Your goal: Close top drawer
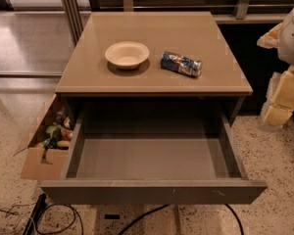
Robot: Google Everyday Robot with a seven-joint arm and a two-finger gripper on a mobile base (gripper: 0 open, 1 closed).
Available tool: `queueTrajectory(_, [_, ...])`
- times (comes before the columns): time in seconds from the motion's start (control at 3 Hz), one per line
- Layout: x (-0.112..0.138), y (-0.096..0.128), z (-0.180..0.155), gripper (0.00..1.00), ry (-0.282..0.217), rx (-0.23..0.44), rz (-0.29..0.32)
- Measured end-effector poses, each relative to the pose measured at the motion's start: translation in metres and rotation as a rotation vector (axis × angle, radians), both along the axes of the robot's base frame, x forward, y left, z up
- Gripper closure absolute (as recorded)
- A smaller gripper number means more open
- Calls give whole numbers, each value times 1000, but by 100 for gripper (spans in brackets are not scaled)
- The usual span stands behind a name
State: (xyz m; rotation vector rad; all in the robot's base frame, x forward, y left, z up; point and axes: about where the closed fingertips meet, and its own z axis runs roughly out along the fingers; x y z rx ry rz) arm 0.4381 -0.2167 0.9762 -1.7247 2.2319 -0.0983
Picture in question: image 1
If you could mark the metal window frame post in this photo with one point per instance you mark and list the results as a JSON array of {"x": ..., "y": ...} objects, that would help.
[{"x": 74, "y": 19}]

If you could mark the grey cabinet with flat top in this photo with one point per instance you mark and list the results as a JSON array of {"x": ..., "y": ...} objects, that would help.
[{"x": 194, "y": 35}]

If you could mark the grey top drawer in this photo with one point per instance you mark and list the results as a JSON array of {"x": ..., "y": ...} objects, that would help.
[{"x": 187, "y": 161}]

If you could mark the green bag in box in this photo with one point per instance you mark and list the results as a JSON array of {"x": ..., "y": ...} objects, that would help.
[{"x": 53, "y": 133}]

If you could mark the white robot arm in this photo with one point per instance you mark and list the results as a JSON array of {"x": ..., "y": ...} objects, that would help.
[{"x": 279, "y": 106}]

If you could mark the crushed blue soda can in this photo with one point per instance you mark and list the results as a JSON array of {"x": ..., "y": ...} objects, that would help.
[{"x": 178, "y": 63}]

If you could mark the cardboard box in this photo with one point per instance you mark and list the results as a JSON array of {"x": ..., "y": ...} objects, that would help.
[{"x": 45, "y": 161}]

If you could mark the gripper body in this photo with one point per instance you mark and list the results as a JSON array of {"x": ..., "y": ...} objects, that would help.
[{"x": 292, "y": 39}]

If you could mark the orange snack packet in box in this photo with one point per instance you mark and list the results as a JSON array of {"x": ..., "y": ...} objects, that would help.
[{"x": 67, "y": 134}]

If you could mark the black power strip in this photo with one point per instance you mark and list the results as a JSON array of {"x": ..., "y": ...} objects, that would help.
[{"x": 40, "y": 205}]

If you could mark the white paper bowl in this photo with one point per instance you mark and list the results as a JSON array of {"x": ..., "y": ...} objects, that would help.
[{"x": 127, "y": 55}]

